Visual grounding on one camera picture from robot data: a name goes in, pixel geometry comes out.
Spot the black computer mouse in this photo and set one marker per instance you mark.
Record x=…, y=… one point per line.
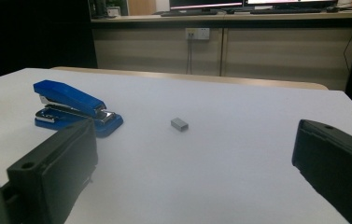
x=332, y=9

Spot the grey staple block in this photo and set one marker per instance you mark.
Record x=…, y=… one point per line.
x=179, y=124

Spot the long beige counter desk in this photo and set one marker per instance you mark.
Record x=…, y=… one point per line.
x=273, y=53

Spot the white table sheet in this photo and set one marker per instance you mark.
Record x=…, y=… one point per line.
x=211, y=161

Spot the black computer monitor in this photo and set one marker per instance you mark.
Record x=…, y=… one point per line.
x=288, y=1
x=204, y=2

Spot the white plant pot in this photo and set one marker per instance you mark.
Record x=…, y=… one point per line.
x=113, y=11

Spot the white wall socket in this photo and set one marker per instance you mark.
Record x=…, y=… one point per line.
x=198, y=33

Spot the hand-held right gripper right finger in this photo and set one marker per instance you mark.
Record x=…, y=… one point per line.
x=338, y=168

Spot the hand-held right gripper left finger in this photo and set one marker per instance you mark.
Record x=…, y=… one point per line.
x=55, y=168

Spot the blue stapler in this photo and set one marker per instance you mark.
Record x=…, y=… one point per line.
x=67, y=95

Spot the black keyboard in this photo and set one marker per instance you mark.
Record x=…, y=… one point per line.
x=285, y=11
x=189, y=13

